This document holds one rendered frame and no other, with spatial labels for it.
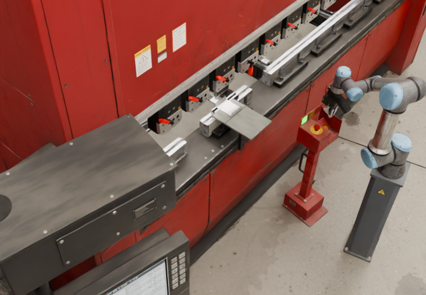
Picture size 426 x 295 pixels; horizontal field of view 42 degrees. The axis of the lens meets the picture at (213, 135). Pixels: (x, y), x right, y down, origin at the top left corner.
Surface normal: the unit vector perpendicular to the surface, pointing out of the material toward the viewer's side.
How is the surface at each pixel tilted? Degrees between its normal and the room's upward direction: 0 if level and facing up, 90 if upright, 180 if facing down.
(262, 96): 0
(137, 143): 0
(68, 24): 90
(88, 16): 90
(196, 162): 0
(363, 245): 90
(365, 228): 90
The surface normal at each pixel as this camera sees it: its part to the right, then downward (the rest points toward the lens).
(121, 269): 0.02, -0.69
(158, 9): 0.76, 0.48
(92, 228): 0.60, 0.59
